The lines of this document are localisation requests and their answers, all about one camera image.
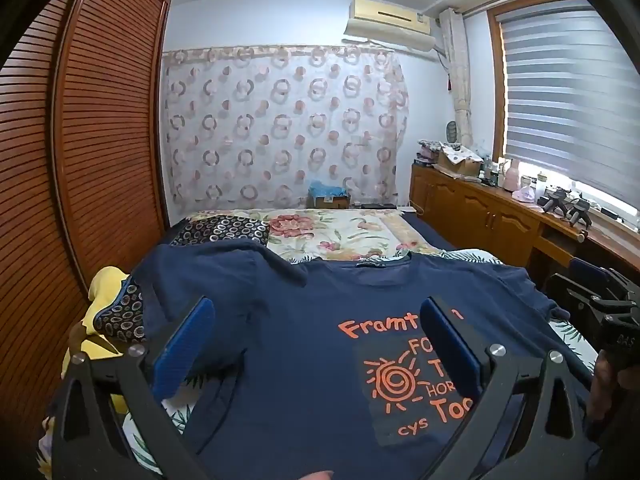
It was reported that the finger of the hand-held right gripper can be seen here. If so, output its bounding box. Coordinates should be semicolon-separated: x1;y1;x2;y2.
544;272;608;347
570;257;640;306

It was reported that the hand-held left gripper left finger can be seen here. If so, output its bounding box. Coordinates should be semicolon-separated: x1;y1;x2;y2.
50;295;217;480

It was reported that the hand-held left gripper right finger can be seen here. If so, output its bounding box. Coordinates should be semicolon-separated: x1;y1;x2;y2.
419;296;598;480

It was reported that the navy blue printed t-shirt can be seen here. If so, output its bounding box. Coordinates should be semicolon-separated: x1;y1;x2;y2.
127;240;601;480

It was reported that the person's right hand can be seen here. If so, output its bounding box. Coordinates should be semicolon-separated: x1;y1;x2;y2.
592;347;623;416

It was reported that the palm leaf bedsheet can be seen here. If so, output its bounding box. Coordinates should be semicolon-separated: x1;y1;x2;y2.
120;247;598;480

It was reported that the yellow cloth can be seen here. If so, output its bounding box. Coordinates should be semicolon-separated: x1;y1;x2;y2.
60;266;136;480

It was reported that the medallion print navy quilt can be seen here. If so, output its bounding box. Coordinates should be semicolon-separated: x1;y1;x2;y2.
95;214;271;348

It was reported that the pink vase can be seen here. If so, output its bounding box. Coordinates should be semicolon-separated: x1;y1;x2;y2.
502;157;523;192

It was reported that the long wooden cabinet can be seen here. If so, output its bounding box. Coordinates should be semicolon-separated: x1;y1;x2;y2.
410;162;640;291

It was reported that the row of small bottles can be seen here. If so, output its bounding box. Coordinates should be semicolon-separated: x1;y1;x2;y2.
477;152;551;196

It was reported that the floral quilt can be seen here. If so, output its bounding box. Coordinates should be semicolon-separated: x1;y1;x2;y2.
187;207;458;263

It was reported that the open cardboard box with papers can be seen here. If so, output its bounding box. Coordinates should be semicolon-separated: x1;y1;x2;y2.
435;144;483;178

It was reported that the grey striped window blind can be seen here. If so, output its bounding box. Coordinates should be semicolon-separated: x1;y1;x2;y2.
500;0;640;211

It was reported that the louvred wooden wardrobe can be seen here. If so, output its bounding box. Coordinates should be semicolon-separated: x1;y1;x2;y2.
0;0;173;411

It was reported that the beige tied window curtain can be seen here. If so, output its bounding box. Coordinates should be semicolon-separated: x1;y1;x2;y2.
439;7;475;148

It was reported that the circle print sheer curtain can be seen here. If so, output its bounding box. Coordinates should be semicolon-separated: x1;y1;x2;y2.
161;45;410;213

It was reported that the wooden window frame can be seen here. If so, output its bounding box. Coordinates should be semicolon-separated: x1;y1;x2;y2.
470;0;640;233

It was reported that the beige wall air conditioner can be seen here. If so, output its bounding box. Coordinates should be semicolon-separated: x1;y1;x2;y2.
344;0;437;52

